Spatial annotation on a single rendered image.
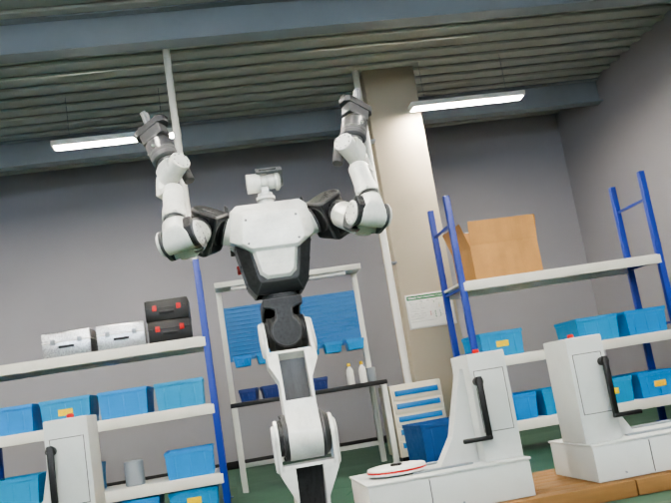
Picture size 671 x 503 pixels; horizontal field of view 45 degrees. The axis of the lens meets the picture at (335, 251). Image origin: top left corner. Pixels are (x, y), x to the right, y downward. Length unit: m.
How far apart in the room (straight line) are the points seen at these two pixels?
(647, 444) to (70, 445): 2.80
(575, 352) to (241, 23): 4.02
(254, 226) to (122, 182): 8.18
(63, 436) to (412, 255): 5.10
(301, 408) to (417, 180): 6.25
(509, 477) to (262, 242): 2.05
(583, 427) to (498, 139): 7.51
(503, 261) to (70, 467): 4.28
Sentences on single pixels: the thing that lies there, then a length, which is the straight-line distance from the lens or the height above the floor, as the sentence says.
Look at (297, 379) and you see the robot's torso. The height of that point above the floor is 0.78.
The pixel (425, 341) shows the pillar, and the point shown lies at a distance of 8.35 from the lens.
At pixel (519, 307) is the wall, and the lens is 11.06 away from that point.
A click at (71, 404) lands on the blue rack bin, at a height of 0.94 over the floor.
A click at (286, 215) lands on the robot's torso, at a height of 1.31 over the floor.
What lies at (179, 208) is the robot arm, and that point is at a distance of 2.50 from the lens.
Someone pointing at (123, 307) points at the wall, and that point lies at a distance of 10.47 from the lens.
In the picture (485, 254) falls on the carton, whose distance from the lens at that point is 7.11.
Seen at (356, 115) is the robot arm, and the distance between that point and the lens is 2.74.
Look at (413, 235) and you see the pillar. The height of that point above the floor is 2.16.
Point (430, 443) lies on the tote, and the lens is 6.46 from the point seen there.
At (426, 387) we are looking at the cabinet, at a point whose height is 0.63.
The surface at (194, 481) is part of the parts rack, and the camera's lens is 6.61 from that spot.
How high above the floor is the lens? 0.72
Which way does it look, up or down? 10 degrees up
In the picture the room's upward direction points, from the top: 9 degrees counter-clockwise
